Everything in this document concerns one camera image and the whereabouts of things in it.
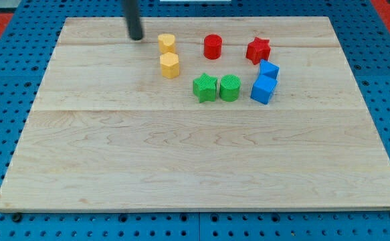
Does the green cylinder block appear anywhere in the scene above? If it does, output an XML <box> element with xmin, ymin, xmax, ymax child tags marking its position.
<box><xmin>219</xmin><ymin>74</ymin><xmax>241</xmax><ymax>102</ymax></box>

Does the red cylinder block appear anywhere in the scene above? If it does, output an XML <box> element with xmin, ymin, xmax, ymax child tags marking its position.
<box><xmin>203</xmin><ymin>34</ymin><xmax>223</xmax><ymax>60</ymax></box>

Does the red star block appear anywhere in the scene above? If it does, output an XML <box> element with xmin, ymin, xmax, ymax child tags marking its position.
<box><xmin>246</xmin><ymin>37</ymin><xmax>271</xmax><ymax>65</ymax></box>

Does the light wooden board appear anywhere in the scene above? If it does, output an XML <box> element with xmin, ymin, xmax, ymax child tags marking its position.
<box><xmin>0</xmin><ymin>17</ymin><xmax>390</xmax><ymax>213</ymax></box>

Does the yellow heart block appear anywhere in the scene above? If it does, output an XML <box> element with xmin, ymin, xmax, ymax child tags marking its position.
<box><xmin>157</xmin><ymin>33</ymin><xmax>176</xmax><ymax>54</ymax></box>

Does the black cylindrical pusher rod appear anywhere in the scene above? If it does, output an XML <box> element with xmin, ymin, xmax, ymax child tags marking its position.
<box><xmin>122</xmin><ymin>0</ymin><xmax>144</xmax><ymax>41</ymax></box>

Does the yellow hexagon block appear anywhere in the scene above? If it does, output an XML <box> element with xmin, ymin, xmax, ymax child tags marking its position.
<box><xmin>160</xmin><ymin>52</ymin><xmax>180</xmax><ymax>79</ymax></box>

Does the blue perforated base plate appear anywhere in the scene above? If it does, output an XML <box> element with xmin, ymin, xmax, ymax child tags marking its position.
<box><xmin>0</xmin><ymin>0</ymin><xmax>390</xmax><ymax>240</ymax></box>

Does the blue cube block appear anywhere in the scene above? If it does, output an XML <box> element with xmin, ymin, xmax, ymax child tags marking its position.
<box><xmin>250</xmin><ymin>75</ymin><xmax>278</xmax><ymax>104</ymax></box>

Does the blue triangle block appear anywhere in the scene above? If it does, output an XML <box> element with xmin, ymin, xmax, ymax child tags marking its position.
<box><xmin>259</xmin><ymin>60</ymin><xmax>280</xmax><ymax>79</ymax></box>

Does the green star block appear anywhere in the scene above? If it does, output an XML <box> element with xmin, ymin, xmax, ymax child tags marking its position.
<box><xmin>193</xmin><ymin>73</ymin><xmax>217</xmax><ymax>103</ymax></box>

